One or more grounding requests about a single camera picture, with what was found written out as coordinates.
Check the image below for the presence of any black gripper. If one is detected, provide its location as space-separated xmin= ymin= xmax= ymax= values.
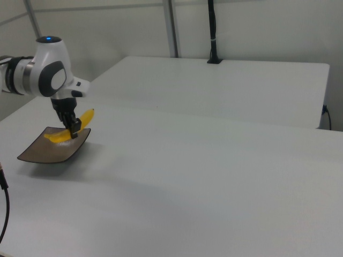
xmin=50 ymin=97 xmax=82 ymax=140

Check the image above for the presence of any yellow banana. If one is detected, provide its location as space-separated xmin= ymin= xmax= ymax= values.
xmin=43 ymin=108 xmax=95 ymax=143

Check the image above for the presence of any brown square ceramic plate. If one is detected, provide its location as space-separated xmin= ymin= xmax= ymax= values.
xmin=16 ymin=126 xmax=92 ymax=164

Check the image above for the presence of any white rectangular table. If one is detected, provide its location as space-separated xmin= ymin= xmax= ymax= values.
xmin=87 ymin=56 xmax=331 ymax=130

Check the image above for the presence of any black pole with base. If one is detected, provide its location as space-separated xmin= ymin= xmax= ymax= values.
xmin=206 ymin=0 xmax=223 ymax=65

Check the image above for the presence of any black cable with connector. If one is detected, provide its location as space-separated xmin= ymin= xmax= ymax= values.
xmin=0 ymin=161 xmax=11 ymax=242

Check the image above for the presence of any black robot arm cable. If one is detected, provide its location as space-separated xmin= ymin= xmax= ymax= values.
xmin=0 ymin=54 xmax=35 ymax=67

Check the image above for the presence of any vertical aluminium frame post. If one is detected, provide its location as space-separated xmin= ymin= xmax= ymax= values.
xmin=162 ymin=0 xmax=180 ymax=58

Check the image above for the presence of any black cable at table edge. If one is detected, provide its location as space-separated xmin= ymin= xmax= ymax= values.
xmin=322 ymin=104 xmax=332 ymax=131

